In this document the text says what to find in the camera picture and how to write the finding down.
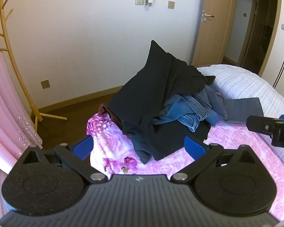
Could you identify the gold wall switch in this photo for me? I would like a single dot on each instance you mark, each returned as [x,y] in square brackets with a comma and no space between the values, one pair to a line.
[171,4]

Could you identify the black trousers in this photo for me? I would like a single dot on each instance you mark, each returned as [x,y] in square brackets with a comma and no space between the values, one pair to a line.
[142,98]

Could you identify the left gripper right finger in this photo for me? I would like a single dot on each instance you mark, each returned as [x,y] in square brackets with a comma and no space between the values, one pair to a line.
[203,155]

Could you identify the white striped duvet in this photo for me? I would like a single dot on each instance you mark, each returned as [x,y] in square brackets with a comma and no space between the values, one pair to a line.
[235,83]

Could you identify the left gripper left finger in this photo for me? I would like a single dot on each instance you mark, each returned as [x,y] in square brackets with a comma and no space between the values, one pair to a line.
[73,156]

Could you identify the blue denim jeans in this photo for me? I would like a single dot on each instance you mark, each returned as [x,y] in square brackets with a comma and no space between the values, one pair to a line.
[191,110]

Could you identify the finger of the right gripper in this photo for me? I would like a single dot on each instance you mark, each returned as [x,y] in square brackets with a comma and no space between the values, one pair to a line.
[262,125]

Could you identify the wooden coat rack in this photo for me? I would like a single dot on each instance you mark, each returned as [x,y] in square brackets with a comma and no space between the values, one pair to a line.
[38,117]

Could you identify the grey garment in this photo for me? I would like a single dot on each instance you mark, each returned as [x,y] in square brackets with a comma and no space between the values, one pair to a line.
[238,110]

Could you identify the gold low wall socket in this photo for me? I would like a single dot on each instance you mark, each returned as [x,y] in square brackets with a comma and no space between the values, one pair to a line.
[45,84]

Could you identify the white wall socket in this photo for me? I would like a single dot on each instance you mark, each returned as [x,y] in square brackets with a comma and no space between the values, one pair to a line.
[139,2]

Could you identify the pink curtain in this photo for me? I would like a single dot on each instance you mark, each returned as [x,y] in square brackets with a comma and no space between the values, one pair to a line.
[16,127]

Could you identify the wooden door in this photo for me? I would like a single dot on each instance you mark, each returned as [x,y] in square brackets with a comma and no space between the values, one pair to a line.
[214,31]

